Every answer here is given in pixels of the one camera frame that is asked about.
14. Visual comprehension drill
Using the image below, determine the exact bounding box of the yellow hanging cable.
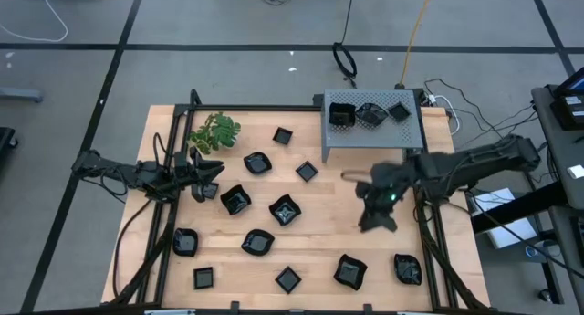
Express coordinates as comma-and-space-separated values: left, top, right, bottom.
399, 0, 435, 90

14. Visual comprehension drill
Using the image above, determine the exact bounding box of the black device box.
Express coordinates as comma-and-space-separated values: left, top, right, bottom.
549, 94, 584, 131

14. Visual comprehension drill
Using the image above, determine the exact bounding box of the grey perforated metal shelf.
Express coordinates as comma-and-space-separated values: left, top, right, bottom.
321, 89, 426, 164

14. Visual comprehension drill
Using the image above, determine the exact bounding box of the white floor cable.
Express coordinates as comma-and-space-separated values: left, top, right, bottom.
0, 0, 69, 44

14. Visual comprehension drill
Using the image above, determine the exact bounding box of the rounded square black plate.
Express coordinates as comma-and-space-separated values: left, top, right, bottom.
172, 227, 200, 257

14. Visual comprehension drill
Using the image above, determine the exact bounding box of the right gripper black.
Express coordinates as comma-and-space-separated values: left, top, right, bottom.
356, 162, 414, 234

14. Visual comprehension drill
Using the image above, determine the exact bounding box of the green plant in white pot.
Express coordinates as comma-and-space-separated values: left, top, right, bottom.
187, 111, 242, 156

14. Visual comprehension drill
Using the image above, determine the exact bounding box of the black monitor screen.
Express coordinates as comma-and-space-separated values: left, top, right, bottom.
553, 66, 584, 97

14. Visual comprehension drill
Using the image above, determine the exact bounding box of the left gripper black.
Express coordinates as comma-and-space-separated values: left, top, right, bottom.
172, 146, 225, 203

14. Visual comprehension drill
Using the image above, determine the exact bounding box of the black hanging cable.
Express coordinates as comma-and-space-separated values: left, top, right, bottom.
331, 0, 359, 89

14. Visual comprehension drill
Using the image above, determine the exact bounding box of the leaf-shaped black plate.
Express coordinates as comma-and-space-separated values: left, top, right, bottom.
393, 253, 423, 287

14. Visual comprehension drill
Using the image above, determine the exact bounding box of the white floor box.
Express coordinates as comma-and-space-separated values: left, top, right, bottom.
471, 186, 539, 250

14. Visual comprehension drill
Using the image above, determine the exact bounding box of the star-embossed black plate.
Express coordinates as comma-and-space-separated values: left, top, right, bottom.
267, 194, 303, 227

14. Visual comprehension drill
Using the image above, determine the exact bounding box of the wavy-edged black plate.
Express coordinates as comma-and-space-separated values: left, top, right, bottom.
240, 228, 276, 257
243, 152, 274, 175
332, 253, 369, 292
219, 184, 253, 216
355, 102, 390, 128

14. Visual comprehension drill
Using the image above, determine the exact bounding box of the dark grey desk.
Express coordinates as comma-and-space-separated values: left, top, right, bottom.
530, 84, 584, 315

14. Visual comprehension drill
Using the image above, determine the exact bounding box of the black desk leg beam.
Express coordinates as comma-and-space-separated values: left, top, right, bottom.
469, 181, 569, 235

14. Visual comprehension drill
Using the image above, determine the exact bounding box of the black caster base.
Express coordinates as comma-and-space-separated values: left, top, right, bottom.
0, 126, 19, 152

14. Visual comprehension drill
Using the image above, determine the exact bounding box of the grey furniture foot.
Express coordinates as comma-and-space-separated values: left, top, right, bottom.
0, 87, 45, 104

